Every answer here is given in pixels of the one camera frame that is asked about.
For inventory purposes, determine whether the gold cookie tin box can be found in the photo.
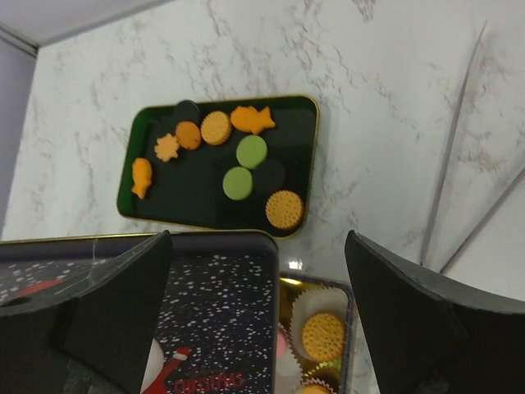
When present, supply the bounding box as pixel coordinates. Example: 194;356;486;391
276;273;354;393

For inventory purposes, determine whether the orange flower cookie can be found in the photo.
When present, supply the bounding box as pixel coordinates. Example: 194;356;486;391
154;133;180;163

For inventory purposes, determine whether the orange fish cookie upper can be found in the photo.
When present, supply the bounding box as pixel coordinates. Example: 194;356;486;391
231;106;276;135

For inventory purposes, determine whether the chocolate chip cookie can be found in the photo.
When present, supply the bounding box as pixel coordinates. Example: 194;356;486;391
176;121;202;150

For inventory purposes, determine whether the green macaron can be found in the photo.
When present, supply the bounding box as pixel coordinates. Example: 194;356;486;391
235;135;267;170
222;167;253;201

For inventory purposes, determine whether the white paper cup top-right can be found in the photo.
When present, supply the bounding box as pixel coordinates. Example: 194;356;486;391
290;287;349;361

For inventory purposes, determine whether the aluminium frame post left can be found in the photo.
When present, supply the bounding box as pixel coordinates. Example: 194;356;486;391
0;21;39;58

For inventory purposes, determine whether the orange fish cookie left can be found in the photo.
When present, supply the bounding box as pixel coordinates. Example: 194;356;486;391
131;158;153;199

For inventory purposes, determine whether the black sandwich cookie top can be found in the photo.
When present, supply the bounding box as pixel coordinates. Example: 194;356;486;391
174;100;202;125

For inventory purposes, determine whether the pink cookie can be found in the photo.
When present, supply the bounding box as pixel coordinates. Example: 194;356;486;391
276;328;287;359

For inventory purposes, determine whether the dark green serving tray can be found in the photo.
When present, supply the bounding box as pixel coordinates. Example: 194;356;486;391
116;94;320;239

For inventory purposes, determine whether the gold tin lid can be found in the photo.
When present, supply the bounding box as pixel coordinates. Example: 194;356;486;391
1;231;279;393

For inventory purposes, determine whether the orange fish cookie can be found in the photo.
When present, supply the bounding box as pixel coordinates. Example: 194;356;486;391
131;158;153;199
231;106;276;135

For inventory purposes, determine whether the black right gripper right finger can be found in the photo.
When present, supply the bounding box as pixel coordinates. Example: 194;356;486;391
345;231;524;393

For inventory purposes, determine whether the white paper cup centre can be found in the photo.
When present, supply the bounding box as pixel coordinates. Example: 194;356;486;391
275;323;302;393

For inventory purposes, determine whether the tan sandwich cookie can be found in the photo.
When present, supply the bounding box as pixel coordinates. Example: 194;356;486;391
301;313;345;362
201;111;232;145
265;190;304;230

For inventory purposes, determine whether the green macaron lower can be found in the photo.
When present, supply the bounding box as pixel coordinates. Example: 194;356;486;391
222;167;253;201

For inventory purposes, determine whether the black sandwich cookie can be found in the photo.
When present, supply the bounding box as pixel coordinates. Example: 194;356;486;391
174;100;202;125
253;159;285;195

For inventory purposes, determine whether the white paper cup bottom-right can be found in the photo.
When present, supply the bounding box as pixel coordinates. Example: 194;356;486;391
294;373;340;394

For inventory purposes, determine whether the green macaron upper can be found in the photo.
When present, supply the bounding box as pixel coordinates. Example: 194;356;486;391
235;135;267;170

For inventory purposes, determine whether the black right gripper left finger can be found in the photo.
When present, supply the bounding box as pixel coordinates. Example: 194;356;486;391
1;231;173;393

